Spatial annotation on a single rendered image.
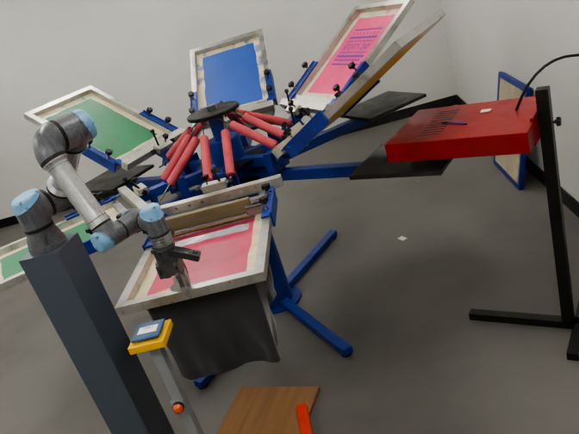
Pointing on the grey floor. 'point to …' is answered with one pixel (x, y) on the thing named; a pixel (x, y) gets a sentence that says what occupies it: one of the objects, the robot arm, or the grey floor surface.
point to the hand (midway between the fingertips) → (189, 289)
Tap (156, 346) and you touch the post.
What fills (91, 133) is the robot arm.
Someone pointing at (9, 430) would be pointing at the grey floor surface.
